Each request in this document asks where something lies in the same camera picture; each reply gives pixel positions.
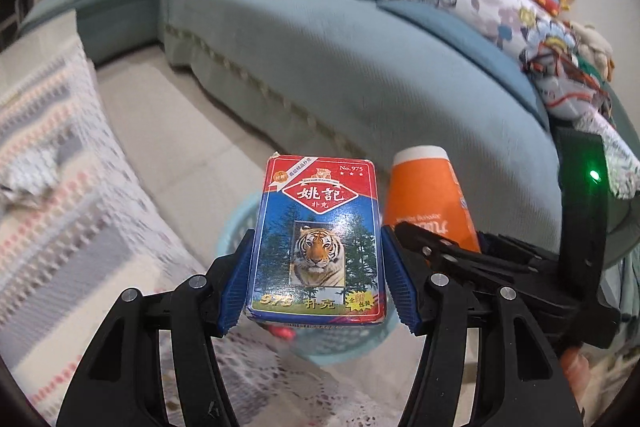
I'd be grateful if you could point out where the person's right hand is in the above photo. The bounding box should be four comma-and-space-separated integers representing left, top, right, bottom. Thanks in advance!
559, 347, 601, 413

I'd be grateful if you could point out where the tiger print playing card box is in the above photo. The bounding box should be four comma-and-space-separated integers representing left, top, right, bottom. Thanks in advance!
245, 152, 390, 327

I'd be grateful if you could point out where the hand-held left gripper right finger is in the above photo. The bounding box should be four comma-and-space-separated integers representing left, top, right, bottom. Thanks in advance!
381, 227, 586, 427

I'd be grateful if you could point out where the teal fabric sofa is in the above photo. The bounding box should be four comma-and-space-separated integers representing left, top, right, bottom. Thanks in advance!
15, 0, 640, 278

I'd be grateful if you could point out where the pile of clothes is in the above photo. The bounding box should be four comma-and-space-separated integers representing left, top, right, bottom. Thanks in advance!
520, 38, 617, 120

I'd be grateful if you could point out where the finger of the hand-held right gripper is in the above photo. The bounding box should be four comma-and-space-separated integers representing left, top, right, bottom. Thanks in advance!
391, 221, 563, 303

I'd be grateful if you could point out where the beige plush toy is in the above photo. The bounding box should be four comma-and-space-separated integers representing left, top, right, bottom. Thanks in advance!
570, 22, 616, 80

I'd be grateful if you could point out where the orange paper cup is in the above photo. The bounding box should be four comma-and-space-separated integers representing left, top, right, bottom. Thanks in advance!
382, 146, 482, 254

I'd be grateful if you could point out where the light blue plastic basket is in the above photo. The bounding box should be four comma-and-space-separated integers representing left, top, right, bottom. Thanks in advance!
219, 194, 403, 367

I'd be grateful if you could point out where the white printed cloth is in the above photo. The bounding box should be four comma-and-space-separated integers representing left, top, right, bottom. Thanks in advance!
590, 112, 640, 198

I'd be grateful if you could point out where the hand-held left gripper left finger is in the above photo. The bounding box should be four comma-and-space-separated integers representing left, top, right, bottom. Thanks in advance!
56, 229, 256, 427

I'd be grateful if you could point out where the striped woven tablecloth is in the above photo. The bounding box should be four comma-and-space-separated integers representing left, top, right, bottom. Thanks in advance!
0, 9, 431, 427

